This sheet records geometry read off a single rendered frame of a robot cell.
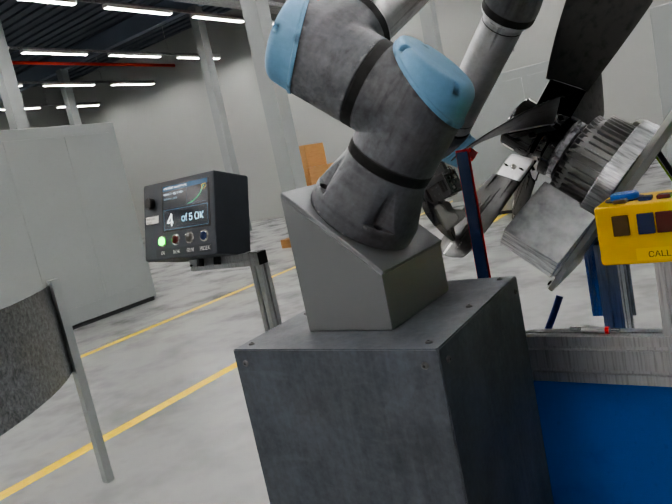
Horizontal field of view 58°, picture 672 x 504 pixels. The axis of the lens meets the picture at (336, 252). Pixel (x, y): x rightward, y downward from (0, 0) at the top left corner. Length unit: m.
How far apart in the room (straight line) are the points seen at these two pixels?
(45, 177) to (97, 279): 1.27
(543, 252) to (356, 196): 0.64
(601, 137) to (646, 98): 12.28
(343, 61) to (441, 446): 0.45
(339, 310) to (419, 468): 0.22
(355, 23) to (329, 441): 0.52
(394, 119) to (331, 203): 0.13
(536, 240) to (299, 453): 0.72
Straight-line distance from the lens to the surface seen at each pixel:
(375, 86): 0.73
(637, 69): 13.71
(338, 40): 0.76
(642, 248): 0.98
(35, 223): 7.25
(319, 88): 0.76
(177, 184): 1.48
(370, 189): 0.75
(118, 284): 7.71
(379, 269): 0.74
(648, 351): 1.06
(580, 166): 1.39
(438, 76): 0.71
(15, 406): 2.48
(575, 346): 1.09
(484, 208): 1.44
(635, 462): 1.17
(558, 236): 1.34
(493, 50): 1.16
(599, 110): 1.78
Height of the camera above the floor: 1.21
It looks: 8 degrees down
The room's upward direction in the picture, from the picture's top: 12 degrees counter-clockwise
